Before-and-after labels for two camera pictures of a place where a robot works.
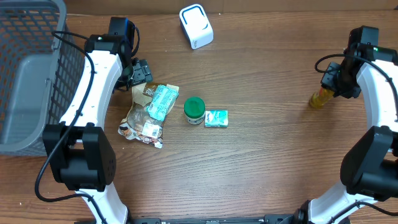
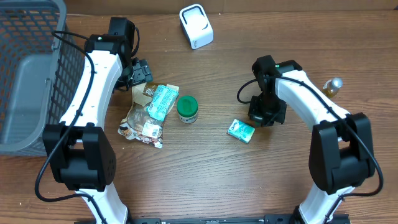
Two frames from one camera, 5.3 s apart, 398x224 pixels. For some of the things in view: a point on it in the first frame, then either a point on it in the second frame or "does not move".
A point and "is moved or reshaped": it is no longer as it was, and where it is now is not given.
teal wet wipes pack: x=164 y=99 does not move
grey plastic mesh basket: x=41 y=74 does not move
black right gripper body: x=339 y=82 to x=268 y=109
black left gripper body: x=135 y=74 does not move
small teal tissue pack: x=216 y=118 to x=241 y=130
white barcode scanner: x=196 y=25 does not move
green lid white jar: x=194 y=110 is moved or reshaped
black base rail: x=280 y=219 does not move
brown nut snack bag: x=139 y=123 does not move
